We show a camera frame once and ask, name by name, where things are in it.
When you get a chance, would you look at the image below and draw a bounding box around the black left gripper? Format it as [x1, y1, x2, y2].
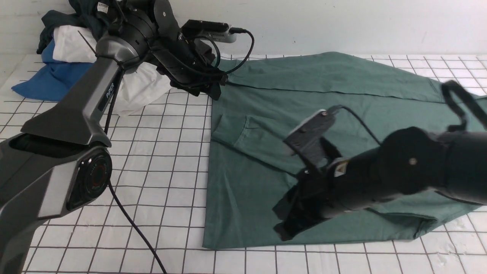
[152, 34, 228, 100]

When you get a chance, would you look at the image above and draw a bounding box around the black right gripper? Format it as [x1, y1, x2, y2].
[273, 148, 383, 241]

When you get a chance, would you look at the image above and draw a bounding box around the green long sleeve shirt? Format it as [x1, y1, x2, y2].
[202, 52, 486, 249]

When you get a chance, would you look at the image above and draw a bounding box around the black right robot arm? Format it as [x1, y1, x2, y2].
[273, 127, 486, 241]

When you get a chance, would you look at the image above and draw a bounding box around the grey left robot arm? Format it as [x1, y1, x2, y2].
[0, 0, 226, 274]

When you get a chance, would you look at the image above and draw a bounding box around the dark teal shirt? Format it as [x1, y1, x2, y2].
[36, 0, 116, 54]

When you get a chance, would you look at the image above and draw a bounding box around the white shirt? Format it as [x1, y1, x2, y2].
[53, 25, 172, 116]

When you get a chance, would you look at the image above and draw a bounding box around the blue shirt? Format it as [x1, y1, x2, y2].
[12, 40, 92, 102]

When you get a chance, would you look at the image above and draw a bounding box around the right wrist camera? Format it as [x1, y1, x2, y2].
[283, 109, 342, 169]

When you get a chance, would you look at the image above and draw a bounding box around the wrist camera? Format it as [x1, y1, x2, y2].
[181, 20, 247, 43]
[283, 109, 342, 169]

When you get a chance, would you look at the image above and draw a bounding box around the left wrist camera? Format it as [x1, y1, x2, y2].
[181, 20, 247, 43]

